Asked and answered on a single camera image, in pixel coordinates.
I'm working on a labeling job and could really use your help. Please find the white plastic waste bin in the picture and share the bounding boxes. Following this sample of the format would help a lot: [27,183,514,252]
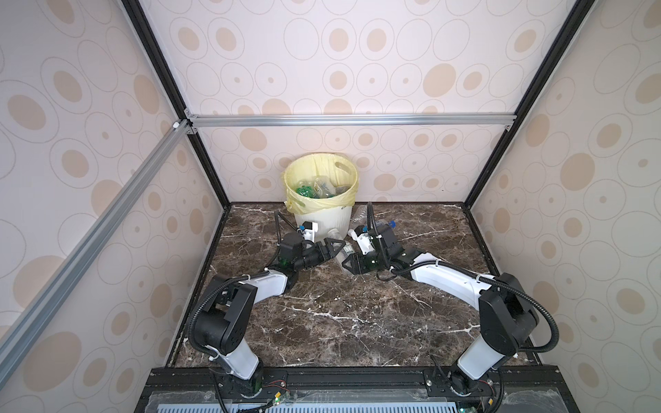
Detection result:
[294,206,352,242]

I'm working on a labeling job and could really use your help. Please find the clear bottle green ring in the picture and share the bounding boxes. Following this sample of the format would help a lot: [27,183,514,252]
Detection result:
[334,239,357,269]

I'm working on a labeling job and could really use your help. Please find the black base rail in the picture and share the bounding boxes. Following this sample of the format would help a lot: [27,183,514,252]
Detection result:
[136,366,578,412]

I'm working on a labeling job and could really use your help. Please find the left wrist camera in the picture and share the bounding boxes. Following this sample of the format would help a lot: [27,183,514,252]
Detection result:
[299,221,318,243]

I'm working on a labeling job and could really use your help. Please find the black frame post right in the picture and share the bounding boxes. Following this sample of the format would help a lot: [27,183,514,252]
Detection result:
[463,0,597,213]

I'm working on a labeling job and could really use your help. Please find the black frame post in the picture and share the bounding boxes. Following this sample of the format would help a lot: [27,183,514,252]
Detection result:
[463,0,597,213]
[120,0,232,209]

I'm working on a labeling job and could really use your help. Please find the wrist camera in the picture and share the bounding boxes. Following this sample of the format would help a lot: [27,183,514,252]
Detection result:
[349,230,375,256]
[299,221,318,243]

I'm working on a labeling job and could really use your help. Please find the black frame post left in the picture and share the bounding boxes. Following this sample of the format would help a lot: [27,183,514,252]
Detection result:
[120,0,232,209]

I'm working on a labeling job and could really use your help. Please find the green bottle yellow cap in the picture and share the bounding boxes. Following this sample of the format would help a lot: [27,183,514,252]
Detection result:
[295,185,318,199]

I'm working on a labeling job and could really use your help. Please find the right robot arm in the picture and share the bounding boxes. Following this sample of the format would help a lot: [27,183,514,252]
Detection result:
[343,224,559,397]

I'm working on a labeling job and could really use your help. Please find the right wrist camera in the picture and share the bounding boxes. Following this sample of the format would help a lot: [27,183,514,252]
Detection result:
[349,230,375,256]

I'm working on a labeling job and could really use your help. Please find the yellow bin liner bag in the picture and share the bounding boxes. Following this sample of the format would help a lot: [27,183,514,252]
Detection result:
[282,153,359,214]

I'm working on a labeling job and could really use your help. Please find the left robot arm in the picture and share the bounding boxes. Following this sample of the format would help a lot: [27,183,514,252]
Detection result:
[186,212,346,385]

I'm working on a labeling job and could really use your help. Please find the aluminium rail left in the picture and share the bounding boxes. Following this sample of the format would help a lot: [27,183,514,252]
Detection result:
[1,119,192,386]

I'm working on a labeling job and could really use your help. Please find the horizontal aluminium rail back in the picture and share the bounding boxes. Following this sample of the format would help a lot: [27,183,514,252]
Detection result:
[174,112,516,131]

